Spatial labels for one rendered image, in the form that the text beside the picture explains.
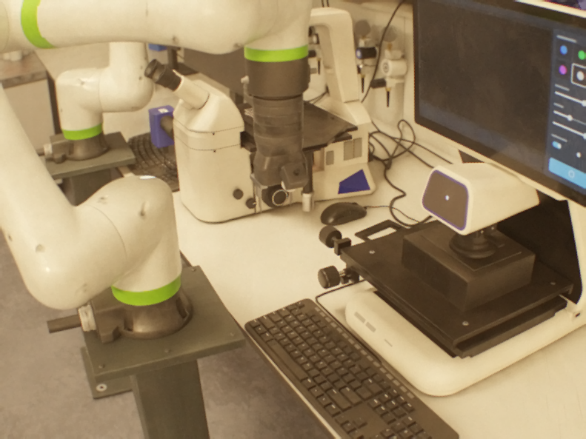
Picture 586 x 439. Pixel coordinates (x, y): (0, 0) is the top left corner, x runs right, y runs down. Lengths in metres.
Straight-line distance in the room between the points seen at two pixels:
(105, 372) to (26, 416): 1.22
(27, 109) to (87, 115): 1.66
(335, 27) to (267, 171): 0.70
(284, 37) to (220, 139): 0.59
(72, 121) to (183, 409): 0.95
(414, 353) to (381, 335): 0.08
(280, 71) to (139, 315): 0.46
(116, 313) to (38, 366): 1.37
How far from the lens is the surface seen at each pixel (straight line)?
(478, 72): 1.05
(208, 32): 0.80
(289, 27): 0.91
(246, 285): 1.31
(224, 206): 1.53
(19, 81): 3.45
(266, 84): 0.93
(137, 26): 0.88
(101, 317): 1.11
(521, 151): 1.01
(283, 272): 1.35
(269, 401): 2.15
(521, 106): 0.99
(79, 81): 1.85
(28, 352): 2.54
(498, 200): 1.02
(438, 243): 1.12
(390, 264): 1.17
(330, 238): 1.25
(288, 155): 1.00
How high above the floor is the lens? 1.45
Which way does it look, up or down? 27 degrees down
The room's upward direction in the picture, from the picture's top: 1 degrees counter-clockwise
